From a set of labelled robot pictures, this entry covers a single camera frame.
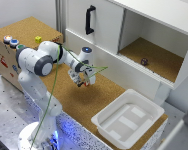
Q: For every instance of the purple block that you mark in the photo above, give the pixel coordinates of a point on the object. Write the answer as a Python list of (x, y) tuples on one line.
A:
[(144, 61)]

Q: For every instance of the yellow block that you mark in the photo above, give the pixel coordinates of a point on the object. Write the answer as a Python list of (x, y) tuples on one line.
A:
[(38, 39)]

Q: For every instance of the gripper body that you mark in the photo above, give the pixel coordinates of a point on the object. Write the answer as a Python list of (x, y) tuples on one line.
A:
[(88, 74)]

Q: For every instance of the white cabinet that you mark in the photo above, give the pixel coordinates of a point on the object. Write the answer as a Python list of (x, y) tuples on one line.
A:
[(144, 78)]

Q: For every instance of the green button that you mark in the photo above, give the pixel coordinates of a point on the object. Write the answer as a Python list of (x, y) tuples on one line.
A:
[(20, 46)]

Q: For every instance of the white sliding door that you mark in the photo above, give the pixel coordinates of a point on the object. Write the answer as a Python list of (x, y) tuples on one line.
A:
[(105, 23)]

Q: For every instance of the blue button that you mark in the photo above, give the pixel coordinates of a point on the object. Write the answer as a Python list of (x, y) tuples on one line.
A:
[(14, 42)]

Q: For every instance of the red button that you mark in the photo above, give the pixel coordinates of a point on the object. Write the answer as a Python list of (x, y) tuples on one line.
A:
[(7, 39)]

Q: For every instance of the white plastic box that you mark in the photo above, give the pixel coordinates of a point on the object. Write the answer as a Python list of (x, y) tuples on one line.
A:
[(127, 120)]

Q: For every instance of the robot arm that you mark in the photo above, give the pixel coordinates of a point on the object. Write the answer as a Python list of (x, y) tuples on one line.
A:
[(34, 83)]

